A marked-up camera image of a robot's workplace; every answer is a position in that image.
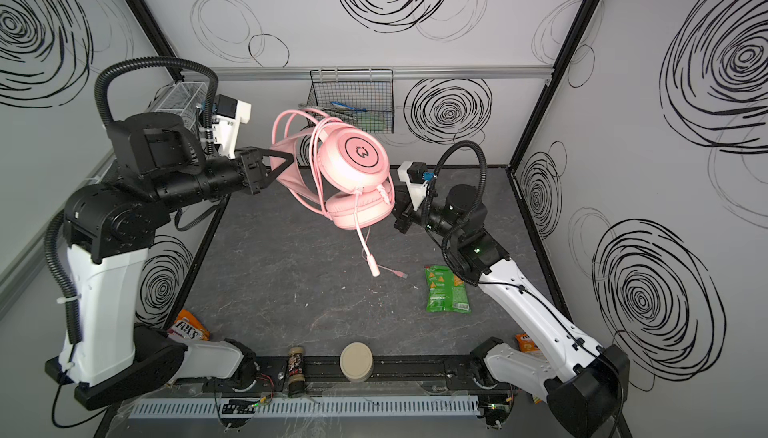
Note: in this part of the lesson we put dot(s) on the orange snack bag right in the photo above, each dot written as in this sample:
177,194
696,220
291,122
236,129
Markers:
526,343

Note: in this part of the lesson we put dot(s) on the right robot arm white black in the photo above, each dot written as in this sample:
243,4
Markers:
584,384

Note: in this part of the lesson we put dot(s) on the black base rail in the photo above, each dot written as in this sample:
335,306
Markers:
404,374

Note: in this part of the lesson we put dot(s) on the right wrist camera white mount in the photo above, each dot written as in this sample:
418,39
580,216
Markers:
417,178

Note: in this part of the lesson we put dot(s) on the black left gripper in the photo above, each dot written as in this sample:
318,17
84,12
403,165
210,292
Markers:
251,168

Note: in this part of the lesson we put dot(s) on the small brown bottle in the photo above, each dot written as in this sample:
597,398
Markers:
296,381

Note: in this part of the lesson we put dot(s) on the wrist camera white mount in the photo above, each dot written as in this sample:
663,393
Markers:
229,115
417,178

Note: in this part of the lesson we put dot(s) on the green snack bag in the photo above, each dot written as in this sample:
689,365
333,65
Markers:
446,291

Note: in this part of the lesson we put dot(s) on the orange white snack bag left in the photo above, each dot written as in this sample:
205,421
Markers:
187,326

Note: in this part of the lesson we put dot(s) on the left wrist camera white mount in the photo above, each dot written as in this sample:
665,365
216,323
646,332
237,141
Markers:
229,115

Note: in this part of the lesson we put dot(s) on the pink headphones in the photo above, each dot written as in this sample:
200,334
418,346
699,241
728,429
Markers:
340,171

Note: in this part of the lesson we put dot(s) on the white slotted cable duct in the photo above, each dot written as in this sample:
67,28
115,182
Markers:
333,407

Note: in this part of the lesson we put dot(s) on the beige round lid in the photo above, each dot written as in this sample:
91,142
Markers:
356,362

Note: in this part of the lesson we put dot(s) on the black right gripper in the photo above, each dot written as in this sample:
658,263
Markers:
402,207

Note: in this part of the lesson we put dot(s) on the clear plastic wall shelf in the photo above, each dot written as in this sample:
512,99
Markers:
185,99

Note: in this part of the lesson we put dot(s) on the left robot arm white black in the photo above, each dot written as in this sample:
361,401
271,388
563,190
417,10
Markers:
96,247

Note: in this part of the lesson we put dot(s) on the black wire basket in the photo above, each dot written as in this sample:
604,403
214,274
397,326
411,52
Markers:
342,92

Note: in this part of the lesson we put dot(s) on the green item in basket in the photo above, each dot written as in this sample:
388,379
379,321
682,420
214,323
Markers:
371,122

